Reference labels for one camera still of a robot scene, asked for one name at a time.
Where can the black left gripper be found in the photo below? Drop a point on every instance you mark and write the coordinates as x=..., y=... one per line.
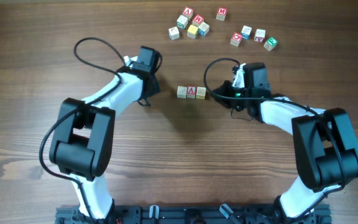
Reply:
x=156, y=91

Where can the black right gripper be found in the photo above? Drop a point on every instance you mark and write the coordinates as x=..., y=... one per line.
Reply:
x=224, y=89

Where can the yellow edged B block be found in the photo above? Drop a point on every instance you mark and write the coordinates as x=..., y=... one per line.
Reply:
x=200, y=93

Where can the red A letter block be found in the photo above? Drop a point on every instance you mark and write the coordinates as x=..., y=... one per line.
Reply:
x=191, y=91

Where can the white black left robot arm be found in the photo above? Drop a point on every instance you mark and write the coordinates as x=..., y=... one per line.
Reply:
x=82, y=137

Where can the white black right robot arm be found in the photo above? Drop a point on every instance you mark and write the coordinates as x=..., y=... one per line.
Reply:
x=326, y=146

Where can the green edged picture block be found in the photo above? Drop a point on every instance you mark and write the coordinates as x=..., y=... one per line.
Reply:
x=182, y=22

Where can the yellow wooden block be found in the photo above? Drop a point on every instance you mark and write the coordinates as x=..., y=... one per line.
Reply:
x=192, y=31

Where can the green E letter block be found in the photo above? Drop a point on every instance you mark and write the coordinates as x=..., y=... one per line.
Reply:
x=270, y=43

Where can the red V letter block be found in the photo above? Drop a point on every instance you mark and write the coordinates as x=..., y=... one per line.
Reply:
x=188, y=12

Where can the red Q letter block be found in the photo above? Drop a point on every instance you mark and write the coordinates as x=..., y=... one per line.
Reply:
x=236, y=39

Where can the blue edged picture block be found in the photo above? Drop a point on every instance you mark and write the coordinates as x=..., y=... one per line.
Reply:
x=203, y=29

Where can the red W letter block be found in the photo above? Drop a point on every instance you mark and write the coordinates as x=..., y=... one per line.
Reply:
x=197, y=20

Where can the red X letter block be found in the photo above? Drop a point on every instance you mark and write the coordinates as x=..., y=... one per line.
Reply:
x=259, y=35

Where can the blue edged wooden block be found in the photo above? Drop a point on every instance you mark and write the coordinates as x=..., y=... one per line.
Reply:
x=246, y=32

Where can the red M letter block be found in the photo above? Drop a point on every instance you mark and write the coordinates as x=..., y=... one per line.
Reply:
x=221, y=14

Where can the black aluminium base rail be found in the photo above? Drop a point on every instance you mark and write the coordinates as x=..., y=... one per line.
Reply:
x=256, y=213

